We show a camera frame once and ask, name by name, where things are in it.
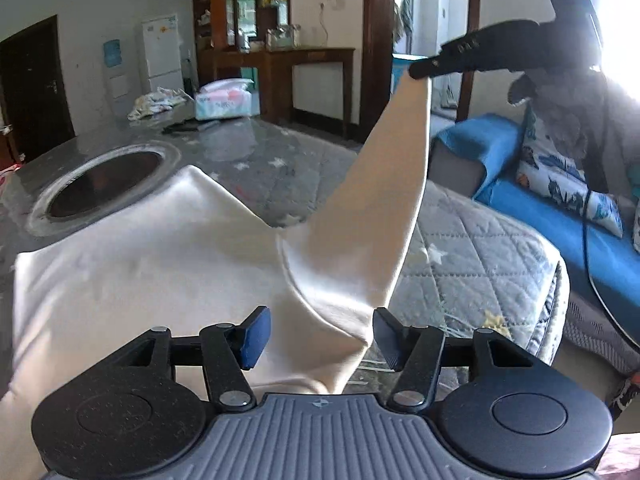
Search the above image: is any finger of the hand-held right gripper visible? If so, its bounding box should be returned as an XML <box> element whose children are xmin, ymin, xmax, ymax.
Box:
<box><xmin>409</xmin><ymin>19</ymin><xmax>546</xmax><ymax>81</ymax></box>

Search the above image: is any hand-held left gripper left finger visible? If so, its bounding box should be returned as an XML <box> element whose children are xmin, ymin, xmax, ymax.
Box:
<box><xmin>100</xmin><ymin>305</ymin><xmax>273</xmax><ymax>413</ymax></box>

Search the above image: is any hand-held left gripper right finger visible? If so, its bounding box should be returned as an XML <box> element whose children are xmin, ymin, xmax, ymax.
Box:
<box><xmin>372</xmin><ymin>306</ymin><xmax>541</xmax><ymax>414</ymax></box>

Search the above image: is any cream garment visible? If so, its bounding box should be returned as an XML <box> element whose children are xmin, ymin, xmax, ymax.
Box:
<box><xmin>0</xmin><ymin>77</ymin><xmax>433</xmax><ymax>480</ymax></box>

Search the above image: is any blue plastic cabinet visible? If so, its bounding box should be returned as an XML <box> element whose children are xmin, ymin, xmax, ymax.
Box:
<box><xmin>392</xmin><ymin>54</ymin><xmax>431</xmax><ymax>91</ymax></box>

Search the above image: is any hanging green cloth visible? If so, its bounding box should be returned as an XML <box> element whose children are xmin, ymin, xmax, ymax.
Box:
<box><xmin>397</xmin><ymin>0</ymin><xmax>414</xmax><ymax>44</ymax></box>

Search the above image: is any thick wooden pillar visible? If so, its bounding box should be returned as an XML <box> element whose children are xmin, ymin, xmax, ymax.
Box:
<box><xmin>362</xmin><ymin>0</ymin><xmax>396</xmax><ymax>146</ymax></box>

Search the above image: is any grey quilted star table cover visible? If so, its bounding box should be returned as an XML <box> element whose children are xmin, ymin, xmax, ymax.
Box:
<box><xmin>0</xmin><ymin>105</ymin><xmax>573</xmax><ymax>401</ymax></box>

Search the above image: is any printed cushion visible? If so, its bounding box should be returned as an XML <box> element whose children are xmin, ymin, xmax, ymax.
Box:
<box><xmin>515</xmin><ymin>105</ymin><xmax>626</xmax><ymax>239</ymax></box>

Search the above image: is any blue sofa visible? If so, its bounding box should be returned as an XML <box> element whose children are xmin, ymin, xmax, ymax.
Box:
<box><xmin>430</xmin><ymin>114</ymin><xmax>640</xmax><ymax>376</ymax></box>

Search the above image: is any wooden sideboard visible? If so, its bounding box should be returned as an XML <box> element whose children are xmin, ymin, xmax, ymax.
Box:
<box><xmin>197</xmin><ymin>46</ymin><xmax>356</xmax><ymax>141</ymax></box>

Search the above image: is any black flat remote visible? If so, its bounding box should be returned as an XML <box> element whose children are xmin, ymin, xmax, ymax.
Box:
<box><xmin>161</xmin><ymin>119</ymin><xmax>221</xmax><ymax>135</ymax></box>

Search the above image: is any tissue pack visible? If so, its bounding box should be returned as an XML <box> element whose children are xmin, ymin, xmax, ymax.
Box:
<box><xmin>194</xmin><ymin>78</ymin><xmax>256</xmax><ymax>122</ymax></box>

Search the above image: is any floral crumpled cloth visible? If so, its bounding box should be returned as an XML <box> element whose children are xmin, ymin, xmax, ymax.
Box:
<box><xmin>127</xmin><ymin>87</ymin><xmax>194</xmax><ymax>121</ymax></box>

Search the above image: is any wooden glass display cabinet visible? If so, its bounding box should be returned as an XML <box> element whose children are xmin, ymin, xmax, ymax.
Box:
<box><xmin>192</xmin><ymin>0</ymin><xmax>291</xmax><ymax>86</ymax></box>

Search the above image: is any white water dispenser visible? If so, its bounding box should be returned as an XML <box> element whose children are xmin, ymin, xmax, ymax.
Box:
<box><xmin>103</xmin><ymin>66</ymin><xmax>132</xmax><ymax>104</ymax></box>

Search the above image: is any white fridge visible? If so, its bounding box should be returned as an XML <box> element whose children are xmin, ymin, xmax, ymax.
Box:
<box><xmin>141</xmin><ymin>13</ymin><xmax>185</xmax><ymax>95</ymax></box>

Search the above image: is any blue water bottle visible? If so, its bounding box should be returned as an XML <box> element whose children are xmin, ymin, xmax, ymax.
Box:
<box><xmin>102</xmin><ymin>39</ymin><xmax>125</xmax><ymax>68</ymax></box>

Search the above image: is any dark entrance door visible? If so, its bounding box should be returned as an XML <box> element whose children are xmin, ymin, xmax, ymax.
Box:
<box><xmin>0</xmin><ymin>15</ymin><xmax>76</xmax><ymax>163</ymax></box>

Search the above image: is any slim wooden post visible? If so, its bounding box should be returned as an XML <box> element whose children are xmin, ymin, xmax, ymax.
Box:
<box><xmin>455</xmin><ymin>0</ymin><xmax>484</xmax><ymax>124</ymax></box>

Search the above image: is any black cable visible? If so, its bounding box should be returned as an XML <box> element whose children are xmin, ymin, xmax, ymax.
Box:
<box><xmin>580</xmin><ymin>187</ymin><xmax>640</xmax><ymax>351</ymax></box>

